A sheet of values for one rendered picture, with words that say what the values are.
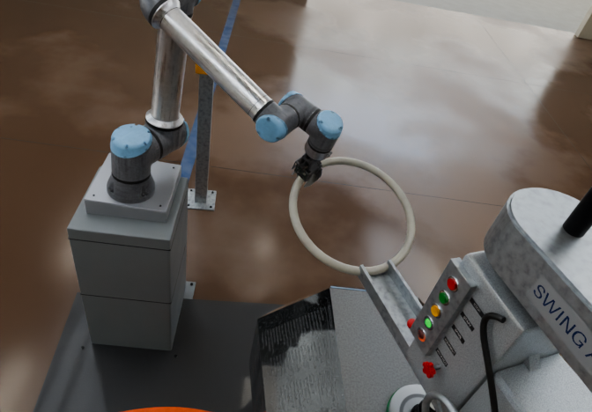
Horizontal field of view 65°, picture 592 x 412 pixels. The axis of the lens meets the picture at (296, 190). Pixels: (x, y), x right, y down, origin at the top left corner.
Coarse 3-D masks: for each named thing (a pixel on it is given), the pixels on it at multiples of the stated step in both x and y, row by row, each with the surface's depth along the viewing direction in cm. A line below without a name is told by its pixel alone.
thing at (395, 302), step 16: (384, 272) 163; (368, 288) 154; (384, 288) 157; (400, 288) 157; (384, 304) 146; (400, 304) 153; (416, 304) 149; (384, 320) 147; (400, 320) 147; (400, 336) 139
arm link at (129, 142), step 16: (128, 128) 180; (144, 128) 182; (112, 144) 176; (128, 144) 174; (144, 144) 177; (160, 144) 186; (112, 160) 180; (128, 160) 176; (144, 160) 180; (128, 176) 181; (144, 176) 185
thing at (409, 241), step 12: (372, 168) 184; (300, 180) 172; (384, 180) 184; (396, 192) 182; (408, 204) 179; (408, 216) 177; (300, 228) 161; (408, 228) 174; (300, 240) 161; (408, 240) 170; (312, 252) 159; (408, 252) 168; (336, 264) 158; (384, 264) 163; (396, 264) 164
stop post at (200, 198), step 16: (208, 80) 264; (208, 96) 270; (208, 112) 277; (208, 128) 285; (208, 144) 293; (208, 160) 301; (208, 176) 318; (192, 192) 331; (208, 192) 334; (192, 208) 320; (208, 208) 322
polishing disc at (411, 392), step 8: (400, 392) 147; (408, 392) 148; (416, 392) 148; (424, 392) 149; (392, 400) 145; (400, 400) 146; (408, 400) 146; (416, 400) 146; (392, 408) 143; (400, 408) 143; (408, 408) 144
